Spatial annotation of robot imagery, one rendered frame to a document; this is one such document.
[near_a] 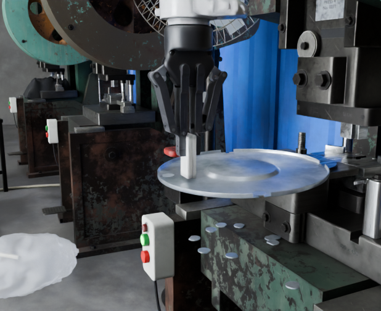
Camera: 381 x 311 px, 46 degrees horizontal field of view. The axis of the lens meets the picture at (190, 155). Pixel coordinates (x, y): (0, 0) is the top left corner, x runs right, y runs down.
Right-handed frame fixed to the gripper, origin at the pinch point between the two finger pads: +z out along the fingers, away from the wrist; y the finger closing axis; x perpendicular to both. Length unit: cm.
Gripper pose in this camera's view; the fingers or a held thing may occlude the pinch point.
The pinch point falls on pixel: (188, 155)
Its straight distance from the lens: 72.5
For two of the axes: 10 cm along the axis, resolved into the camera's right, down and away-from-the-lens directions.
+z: 0.0, 9.8, 2.1
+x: 4.2, 1.9, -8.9
